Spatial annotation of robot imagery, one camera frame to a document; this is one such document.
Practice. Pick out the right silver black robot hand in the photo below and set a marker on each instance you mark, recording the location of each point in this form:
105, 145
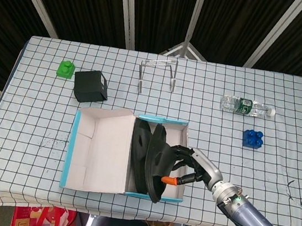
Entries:
206, 167

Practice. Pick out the black rubber slipper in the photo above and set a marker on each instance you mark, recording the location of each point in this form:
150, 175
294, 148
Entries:
138, 144
156, 158

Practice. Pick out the blue cardboard shoebox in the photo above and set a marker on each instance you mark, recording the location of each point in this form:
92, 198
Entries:
106, 154

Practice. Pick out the small black box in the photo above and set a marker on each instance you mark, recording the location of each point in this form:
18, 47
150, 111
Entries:
89, 85

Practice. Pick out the red patterned bag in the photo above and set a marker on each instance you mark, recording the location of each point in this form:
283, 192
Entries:
39, 219

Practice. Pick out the grid-pattern tablecloth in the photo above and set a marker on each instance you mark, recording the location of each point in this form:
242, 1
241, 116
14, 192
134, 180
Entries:
26, 130

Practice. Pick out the blue toy brick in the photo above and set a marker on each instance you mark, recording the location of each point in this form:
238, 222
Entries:
252, 139

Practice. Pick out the clear plastic water bottle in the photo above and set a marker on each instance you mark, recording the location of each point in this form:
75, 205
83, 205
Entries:
243, 106

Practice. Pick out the white metal partition foot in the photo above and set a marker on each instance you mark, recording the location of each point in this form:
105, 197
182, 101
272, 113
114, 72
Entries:
184, 49

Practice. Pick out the green toy brick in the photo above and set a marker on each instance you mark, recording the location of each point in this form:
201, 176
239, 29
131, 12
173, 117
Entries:
65, 70

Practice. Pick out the white partition frame post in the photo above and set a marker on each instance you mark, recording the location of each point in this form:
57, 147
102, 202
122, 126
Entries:
273, 31
195, 13
129, 12
35, 0

